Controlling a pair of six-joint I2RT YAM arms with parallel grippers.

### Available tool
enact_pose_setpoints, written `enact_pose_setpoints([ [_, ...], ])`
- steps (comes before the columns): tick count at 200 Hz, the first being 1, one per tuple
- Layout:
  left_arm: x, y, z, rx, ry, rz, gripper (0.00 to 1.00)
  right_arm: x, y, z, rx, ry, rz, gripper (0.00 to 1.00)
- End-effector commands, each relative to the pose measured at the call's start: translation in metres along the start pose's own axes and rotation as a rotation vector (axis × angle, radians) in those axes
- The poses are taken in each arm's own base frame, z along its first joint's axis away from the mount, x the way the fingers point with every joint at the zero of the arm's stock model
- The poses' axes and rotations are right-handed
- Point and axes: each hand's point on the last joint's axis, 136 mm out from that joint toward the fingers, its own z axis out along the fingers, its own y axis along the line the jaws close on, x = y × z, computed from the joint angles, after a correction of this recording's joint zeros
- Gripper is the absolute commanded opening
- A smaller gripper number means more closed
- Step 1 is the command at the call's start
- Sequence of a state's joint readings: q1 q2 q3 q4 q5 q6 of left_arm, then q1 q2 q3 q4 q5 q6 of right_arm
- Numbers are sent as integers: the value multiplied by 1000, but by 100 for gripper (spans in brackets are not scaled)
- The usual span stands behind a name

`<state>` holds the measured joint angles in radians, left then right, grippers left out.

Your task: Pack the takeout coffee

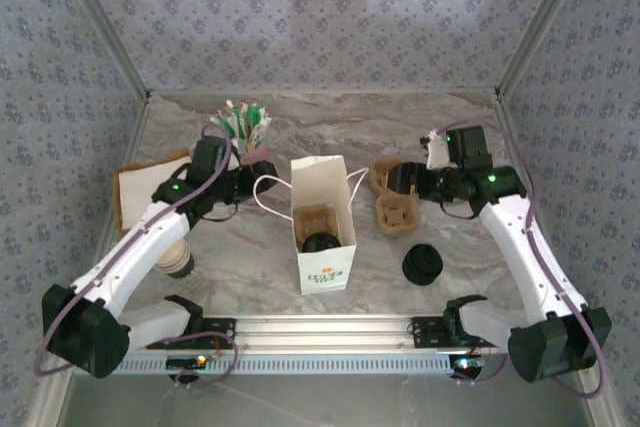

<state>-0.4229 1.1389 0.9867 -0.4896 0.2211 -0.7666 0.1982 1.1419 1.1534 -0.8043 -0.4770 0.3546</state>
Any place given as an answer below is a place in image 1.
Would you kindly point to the white printed paper bag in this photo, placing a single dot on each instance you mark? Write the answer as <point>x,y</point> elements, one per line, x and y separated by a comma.
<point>325,277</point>

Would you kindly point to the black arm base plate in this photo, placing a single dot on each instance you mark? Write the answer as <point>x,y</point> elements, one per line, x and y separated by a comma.
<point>225,332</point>
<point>425,332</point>

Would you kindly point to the aluminium frame post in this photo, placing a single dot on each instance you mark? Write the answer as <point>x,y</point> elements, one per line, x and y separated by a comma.
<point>107,27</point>
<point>539,22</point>

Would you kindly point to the controller board with LED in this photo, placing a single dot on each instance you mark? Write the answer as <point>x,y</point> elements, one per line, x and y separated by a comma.
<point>467,363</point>
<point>192,362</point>

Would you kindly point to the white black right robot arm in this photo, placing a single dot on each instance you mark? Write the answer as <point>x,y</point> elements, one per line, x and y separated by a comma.
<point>520,257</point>

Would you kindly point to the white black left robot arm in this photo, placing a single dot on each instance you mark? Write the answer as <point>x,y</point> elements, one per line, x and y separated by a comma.
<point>145,247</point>

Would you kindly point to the black plastic cup lid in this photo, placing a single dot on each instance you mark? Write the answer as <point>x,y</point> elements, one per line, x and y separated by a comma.
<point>320,243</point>
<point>422,264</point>

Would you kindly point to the aluminium mounting rail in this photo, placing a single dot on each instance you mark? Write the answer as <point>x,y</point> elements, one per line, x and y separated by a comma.
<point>325,332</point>

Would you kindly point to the green white wrapped straw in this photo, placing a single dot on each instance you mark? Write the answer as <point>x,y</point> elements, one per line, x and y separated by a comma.
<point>233,119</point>
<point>262,133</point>
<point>224,124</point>
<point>246,122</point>

